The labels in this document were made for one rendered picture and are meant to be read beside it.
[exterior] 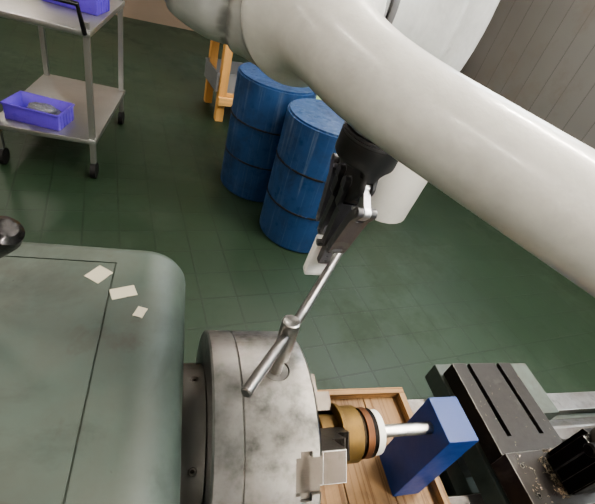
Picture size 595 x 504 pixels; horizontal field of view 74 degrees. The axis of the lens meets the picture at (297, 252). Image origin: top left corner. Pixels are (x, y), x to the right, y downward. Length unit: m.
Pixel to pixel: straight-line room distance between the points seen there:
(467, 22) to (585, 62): 4.32
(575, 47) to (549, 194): 4.60
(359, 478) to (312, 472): 0.39
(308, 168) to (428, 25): 2.05
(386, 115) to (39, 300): 0.45
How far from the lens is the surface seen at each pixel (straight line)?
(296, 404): 0.51
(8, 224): 0.43
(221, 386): 0.49
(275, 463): 0.49
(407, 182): 3.24
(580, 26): 4.86
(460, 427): 0.77
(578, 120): 4.60
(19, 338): 0.52
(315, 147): 2.34
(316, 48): 0.25
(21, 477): 0.45
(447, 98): 0.22
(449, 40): 0.40
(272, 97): 2.77
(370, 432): 0.67
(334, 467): 0.54
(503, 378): 1.13
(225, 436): 0.48
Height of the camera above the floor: 1.66
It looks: 37 degrees down
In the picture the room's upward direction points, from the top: 19 degrees clockwise
